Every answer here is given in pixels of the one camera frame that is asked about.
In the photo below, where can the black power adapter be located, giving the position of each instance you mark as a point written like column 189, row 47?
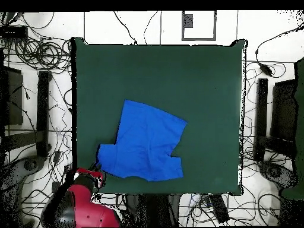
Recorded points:
column 265, row 69

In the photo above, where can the small black plug adapter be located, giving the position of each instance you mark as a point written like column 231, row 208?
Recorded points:
column 55, row 186

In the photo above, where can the flat black device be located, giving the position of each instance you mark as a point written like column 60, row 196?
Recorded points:
column 13, row 32

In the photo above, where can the black box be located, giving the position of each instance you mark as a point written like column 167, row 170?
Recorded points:
column 14, row 99
column 283, row 111

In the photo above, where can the blue shirt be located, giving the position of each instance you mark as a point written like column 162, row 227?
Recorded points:
column 147, row 142

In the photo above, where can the green cloth sheet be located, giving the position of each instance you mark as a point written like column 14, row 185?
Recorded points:
column 299, row 118

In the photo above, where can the dark green table cloth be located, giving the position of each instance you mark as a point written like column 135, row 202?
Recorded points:
column 190, row 83

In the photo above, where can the black stand bar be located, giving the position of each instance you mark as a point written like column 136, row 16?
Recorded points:
column 43, row 114
column 261, row 114

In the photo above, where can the narrow black power strip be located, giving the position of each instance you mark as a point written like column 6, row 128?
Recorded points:
column 67, row 169

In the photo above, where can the grey square floor frame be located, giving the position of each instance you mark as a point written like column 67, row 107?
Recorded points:
column 199, row 38

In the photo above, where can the small grey square plate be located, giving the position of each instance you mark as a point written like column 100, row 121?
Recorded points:
column 188, row 21

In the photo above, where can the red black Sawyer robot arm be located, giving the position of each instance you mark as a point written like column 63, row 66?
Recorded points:
column 83, row 209

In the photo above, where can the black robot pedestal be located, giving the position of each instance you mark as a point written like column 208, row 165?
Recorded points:
column 154, row 211

